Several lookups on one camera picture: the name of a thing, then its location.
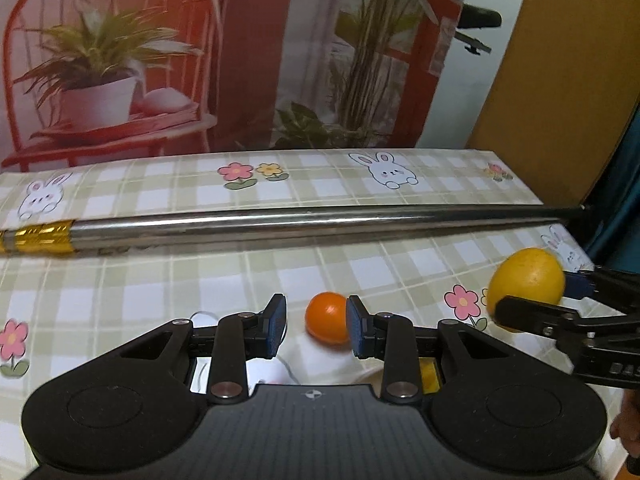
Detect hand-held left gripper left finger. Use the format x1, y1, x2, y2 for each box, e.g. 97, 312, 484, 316
92, 293, 289, 405

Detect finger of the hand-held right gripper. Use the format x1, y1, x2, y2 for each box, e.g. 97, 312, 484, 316
492, 295, 593, 337
562, 267, 640, 312

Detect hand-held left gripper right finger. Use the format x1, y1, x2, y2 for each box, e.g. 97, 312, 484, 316
346, 295, 533, 404

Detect small orange mandarin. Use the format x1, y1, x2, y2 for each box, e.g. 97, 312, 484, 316
304, 291, 352, 346

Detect yellow lemon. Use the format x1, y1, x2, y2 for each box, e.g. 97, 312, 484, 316
419, 358, 444, 395
487, 248, 566, 334

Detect beige round plate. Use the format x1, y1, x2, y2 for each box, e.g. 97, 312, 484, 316
345, 359, 389, 389

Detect person's right hand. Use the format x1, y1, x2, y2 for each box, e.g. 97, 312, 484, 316
610, 394, 640, 455

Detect teal cloth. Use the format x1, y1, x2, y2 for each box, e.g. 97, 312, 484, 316
584, 109, 640, 272

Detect telescopic metal pole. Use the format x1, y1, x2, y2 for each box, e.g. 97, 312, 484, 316
0, 203, 594, 259

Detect checked bunny print tablecloth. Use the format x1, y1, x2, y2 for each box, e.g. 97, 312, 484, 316
0, 147, 603, 480

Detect wooden board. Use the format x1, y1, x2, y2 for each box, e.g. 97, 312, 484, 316
466, 0, 640, 207

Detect printed room scene backdrop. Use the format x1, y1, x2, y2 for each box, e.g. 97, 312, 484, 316
0, 0, 476, 172

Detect black exercise bike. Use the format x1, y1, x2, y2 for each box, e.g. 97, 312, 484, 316
451, 3, 504, 57

